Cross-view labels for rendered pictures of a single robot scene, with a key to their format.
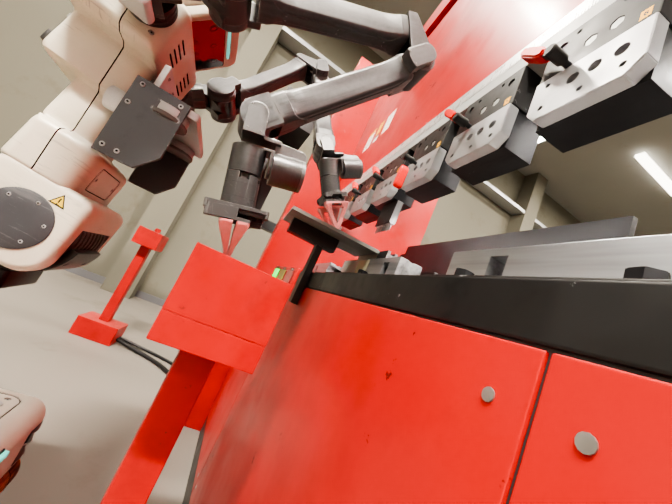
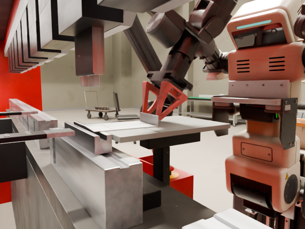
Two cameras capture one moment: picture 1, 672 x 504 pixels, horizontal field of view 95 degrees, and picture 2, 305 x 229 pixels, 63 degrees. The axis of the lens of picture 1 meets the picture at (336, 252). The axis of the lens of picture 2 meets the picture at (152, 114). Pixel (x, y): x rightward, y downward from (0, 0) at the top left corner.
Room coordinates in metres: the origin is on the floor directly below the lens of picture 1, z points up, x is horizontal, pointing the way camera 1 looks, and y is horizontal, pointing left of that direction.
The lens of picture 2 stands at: (1.38, -0.14, 1.08)
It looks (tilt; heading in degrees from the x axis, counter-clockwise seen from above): 6 degrees down; 162
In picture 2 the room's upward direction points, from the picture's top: straight up
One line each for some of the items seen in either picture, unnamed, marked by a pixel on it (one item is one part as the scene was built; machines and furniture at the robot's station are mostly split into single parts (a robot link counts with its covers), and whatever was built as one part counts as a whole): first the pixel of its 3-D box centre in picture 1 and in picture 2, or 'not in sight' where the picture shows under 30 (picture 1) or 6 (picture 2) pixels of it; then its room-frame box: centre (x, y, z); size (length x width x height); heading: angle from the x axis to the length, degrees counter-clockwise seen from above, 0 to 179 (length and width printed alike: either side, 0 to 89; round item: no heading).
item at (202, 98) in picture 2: not in sight; (210, 107); (-5.28, 3.94, 0.42); 2.31 x 0.92 x 0.84; 20
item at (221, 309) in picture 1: (228, 294); (157, 179); (0.58, 0.15, 0.75); 0.20 x 0.16 x 0.18; 19
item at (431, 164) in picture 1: (435, 163); (63, 9); (0.74, -0.14, 1.26); 0.15 x 0.09 x 0.17; 14
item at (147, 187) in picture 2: not in sight; (111, 174); (0.86, -0.06, 0.89); 0.30 x 0.05 x 0.03; 14
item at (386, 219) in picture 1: (387, 218); (88, 60); (0.91, -0.10, 1.13); 0.10 x 0.02 x 0.10; 14
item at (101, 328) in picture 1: (127, 280); not in sight; (2.27, 1.25, 0.42); 0.25 x 0.20 x 0.83; 104
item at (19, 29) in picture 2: not in sight; (30, 45); (0.16, -0.29, 1.26); 0.15 x 0.09 x 0.17; 14
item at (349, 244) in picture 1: (328, 234); (157, 125); (0.88, 0.04, 1.00); 0.26 x 0.18 x 0.01; 104
